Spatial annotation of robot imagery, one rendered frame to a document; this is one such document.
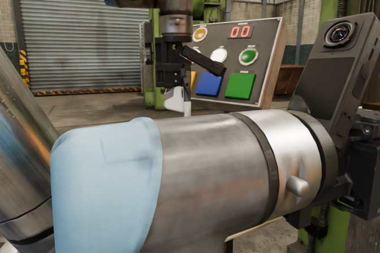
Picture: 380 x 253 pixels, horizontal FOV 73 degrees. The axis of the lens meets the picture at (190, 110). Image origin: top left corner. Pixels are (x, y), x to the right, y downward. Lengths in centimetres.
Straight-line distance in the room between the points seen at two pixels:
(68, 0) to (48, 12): 61
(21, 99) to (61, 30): 800
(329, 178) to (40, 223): 21
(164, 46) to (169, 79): 7
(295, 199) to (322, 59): 12
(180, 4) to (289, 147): 48
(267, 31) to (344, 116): 61
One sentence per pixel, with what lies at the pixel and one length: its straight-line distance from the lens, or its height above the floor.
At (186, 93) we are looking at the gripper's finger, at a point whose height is 101.
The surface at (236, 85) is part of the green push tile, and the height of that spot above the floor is 101.
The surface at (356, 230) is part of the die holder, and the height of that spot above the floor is 71.
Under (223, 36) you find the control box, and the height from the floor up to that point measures 115.
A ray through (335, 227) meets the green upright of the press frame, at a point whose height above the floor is 55.
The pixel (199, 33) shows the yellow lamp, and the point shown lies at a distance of 92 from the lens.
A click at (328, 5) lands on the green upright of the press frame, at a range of 94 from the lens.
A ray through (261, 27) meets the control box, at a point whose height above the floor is 117.
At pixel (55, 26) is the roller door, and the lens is 823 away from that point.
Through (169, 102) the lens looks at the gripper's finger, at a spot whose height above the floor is 99.
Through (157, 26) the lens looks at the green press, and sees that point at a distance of 520.
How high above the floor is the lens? 109
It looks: 12 degrees down
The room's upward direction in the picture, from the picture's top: straight up
